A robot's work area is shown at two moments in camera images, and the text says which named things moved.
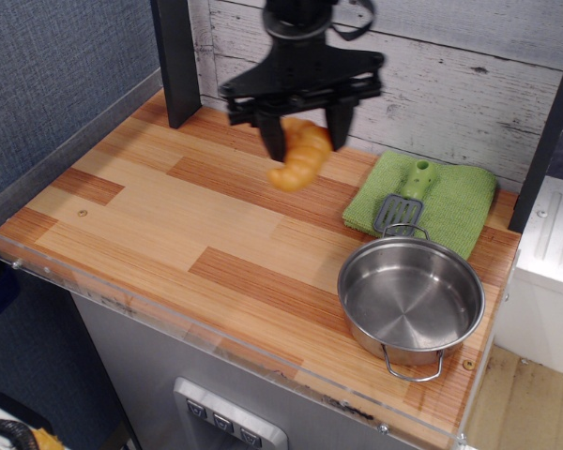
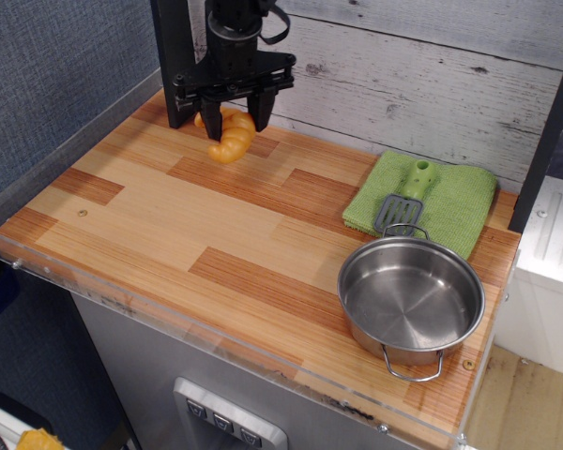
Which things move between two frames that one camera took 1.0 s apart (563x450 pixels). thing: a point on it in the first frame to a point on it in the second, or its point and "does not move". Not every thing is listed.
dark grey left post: [174, 36] does not move
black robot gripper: [304, 72] to [234, 67]
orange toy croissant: [307, 143] to [237, 134]
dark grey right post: [549, 140] does not move
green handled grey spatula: [400, 214] does not move
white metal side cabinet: [541, 320] does not move
